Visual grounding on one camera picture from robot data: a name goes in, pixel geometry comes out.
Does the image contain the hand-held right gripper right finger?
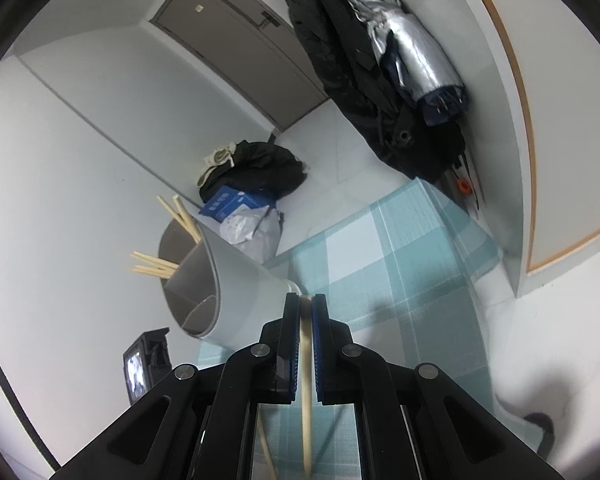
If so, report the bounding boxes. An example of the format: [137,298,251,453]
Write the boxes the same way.
[311,292,547,480]

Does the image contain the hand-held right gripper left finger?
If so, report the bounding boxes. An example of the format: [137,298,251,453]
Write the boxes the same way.
[52,292,303,480]

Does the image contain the white oval utensil holder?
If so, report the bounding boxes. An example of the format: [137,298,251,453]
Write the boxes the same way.
[158,220,307,349]

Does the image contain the chopstick pair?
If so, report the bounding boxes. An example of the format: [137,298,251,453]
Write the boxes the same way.
[135,252,180,269]

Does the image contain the grey plastic parcel bag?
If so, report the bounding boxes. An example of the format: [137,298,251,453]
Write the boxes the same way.
[244,212,284,264]

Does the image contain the teal checked tablecloth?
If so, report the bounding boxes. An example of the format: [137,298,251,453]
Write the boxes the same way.
[190,177,507,480]

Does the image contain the white plastic parcel bag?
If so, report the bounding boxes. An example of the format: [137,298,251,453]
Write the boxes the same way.
[219,209,269,245]

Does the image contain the blue cardboard carton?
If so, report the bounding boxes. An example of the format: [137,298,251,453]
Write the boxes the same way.
[200,186,276,222]

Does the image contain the beige cloth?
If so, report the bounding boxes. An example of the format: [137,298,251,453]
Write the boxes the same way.
[196,142,239,189]

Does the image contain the black hanging backpack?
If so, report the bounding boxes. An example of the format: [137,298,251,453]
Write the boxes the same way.
[282,0,469,184]

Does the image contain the grey entrance door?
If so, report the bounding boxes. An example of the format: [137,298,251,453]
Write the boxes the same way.
[149,0,332,132]

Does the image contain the silver folded umbrella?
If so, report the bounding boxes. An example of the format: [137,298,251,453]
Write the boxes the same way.
[347,0,469,127]

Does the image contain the wood framed white panel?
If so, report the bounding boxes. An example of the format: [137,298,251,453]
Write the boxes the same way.
[457,0,600,302]

